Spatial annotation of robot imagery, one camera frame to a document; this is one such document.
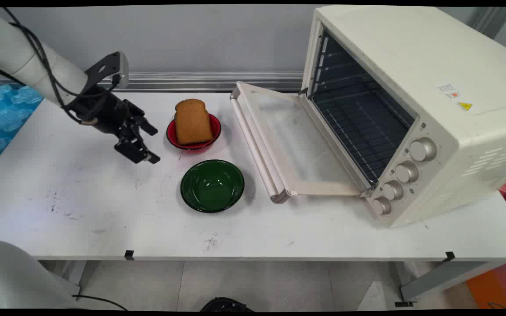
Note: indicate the blue bubble wrap sheet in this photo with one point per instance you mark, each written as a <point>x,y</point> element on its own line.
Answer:
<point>5,118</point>

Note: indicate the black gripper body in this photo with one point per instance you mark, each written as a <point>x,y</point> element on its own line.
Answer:
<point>105,112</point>

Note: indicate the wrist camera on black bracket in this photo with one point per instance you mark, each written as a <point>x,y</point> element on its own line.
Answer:
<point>111,70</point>

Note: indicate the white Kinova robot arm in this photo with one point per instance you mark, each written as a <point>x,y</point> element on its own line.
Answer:
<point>24,61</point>

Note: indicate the green bowl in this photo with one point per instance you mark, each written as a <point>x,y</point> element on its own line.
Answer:
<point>212,185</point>

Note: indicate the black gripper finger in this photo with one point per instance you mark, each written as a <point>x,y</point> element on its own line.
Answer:
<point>140,121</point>
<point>135,151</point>

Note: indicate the aluminium rail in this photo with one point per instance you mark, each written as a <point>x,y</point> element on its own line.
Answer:
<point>209,81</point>

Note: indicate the red bowl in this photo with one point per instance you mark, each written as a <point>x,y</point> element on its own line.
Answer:
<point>194,134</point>

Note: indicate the black round object on floor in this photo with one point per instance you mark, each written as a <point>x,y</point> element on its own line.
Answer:
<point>226,304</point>

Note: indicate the cream toaster oven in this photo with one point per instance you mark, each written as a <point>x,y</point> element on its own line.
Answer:
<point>433,109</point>

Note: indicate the orange red box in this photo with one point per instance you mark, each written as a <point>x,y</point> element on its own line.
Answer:
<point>496,285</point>

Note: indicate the brown bread slice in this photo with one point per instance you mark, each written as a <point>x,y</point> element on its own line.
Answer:
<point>192,121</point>

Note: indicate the grey table leg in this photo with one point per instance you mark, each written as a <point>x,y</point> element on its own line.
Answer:
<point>444,276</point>

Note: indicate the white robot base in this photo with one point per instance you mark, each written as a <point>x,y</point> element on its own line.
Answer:
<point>20,281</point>

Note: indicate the glass oven door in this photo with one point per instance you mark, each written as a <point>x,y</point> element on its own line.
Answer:
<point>292,140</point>

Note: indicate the silver oven knob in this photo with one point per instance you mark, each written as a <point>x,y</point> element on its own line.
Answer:
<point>392,190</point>
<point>422,149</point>
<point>406,171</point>
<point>381,206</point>

